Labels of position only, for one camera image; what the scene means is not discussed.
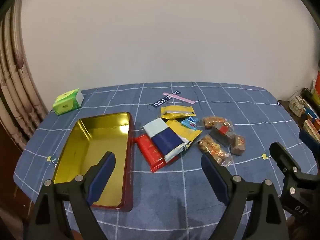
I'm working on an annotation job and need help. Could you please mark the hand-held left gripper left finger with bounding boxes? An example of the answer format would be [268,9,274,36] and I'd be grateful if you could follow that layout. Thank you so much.
[27,152,117,240]

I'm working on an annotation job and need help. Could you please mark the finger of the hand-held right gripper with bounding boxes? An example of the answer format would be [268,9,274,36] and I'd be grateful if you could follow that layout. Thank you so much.
[299,129,320,155]
[269,142,303,180]

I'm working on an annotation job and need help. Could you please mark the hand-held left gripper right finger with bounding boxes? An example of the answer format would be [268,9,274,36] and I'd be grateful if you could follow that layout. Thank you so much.
[201,152,288,240]

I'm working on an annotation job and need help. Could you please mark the clear peanut snack bag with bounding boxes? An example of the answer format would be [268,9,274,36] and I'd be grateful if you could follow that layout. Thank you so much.
[202,116,233,130]
[198,134,233,167]

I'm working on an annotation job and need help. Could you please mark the gold tin box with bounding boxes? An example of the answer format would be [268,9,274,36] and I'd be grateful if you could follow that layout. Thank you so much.
[46,112,133,209]

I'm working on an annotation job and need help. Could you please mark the brown cube snack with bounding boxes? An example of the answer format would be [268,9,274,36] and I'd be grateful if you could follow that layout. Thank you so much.
[230,135,246,156]

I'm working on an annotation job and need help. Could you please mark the grey bar with red band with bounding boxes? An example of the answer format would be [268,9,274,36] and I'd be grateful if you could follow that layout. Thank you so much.
[209,124,237,147]

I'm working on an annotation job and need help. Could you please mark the red snack packet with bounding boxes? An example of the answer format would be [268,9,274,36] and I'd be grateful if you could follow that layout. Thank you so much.
[135,134,180,173]

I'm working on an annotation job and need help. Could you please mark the yellow snack packet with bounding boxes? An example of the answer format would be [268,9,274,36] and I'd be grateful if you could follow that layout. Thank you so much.
[166,119,202,147]
[160,105,195,120]

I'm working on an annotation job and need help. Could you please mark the small blue candy packet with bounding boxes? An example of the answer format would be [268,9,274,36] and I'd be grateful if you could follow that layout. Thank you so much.
[181,116,198,130]

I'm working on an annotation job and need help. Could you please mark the white and navy snack packet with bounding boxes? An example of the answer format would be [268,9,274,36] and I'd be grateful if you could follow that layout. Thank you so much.
[143,117,192,163]

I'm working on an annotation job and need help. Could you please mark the person's right forearm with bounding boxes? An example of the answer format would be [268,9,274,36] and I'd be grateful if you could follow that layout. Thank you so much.
[286,216,320,240]

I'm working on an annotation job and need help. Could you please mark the cluttered side shelf items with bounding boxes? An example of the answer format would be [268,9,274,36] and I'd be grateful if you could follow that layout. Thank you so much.
[300,90,320,142]

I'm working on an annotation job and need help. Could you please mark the patterned fabric pouch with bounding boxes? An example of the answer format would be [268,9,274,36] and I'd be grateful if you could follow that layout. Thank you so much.
[289,96,304,117]

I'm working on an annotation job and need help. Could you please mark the blue checked tablecloth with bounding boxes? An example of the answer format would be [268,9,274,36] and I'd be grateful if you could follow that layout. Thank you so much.
[14,82,320,240]

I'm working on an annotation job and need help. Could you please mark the green tissue pack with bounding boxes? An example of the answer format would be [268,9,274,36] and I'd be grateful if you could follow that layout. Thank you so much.
[52,88,84,116]

